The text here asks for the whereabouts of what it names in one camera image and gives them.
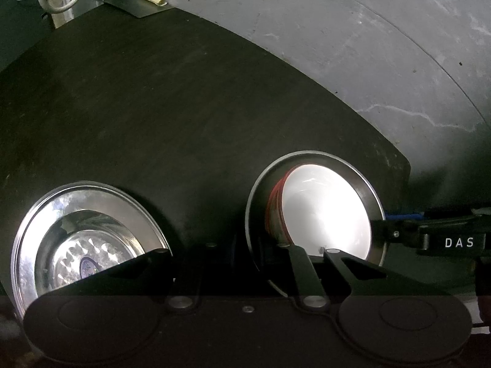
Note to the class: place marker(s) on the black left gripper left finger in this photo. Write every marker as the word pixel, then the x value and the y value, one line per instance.
pixel 149 275

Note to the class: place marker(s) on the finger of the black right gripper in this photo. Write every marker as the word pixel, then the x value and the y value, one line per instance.
pixel 397 229

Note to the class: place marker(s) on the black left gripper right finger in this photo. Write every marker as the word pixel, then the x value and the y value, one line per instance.
pixel 338 278

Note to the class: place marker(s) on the white bowl red rim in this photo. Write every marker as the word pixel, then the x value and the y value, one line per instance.
pixel 315 208

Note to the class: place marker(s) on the shiny steel plate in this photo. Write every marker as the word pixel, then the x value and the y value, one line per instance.
pixel 75 231

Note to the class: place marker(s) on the dark rimmed steel plate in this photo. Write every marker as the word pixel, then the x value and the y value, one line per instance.
pixel 263 246

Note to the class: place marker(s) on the grey metal sheet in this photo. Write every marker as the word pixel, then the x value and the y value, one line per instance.
pixel 138 8

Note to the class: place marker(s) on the dark grey flat panel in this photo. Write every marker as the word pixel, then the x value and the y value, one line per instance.
pixel 23 23

